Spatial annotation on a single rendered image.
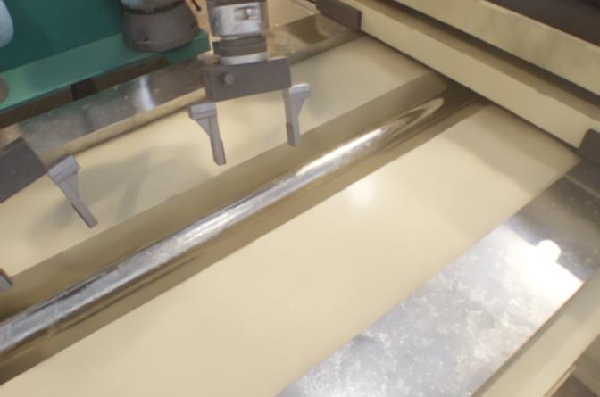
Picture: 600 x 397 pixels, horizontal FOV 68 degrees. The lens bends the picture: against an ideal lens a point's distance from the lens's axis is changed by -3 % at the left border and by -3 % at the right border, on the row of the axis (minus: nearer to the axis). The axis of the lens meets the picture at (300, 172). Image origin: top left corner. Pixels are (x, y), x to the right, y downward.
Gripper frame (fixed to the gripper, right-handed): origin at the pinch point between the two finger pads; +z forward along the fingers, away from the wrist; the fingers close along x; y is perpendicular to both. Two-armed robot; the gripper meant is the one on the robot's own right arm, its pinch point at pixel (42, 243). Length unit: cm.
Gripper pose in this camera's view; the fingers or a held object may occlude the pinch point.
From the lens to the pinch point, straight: 71.5
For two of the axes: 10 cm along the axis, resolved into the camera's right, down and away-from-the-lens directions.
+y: -6.1, -1.7, 7.8
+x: -7.0, 5.9, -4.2
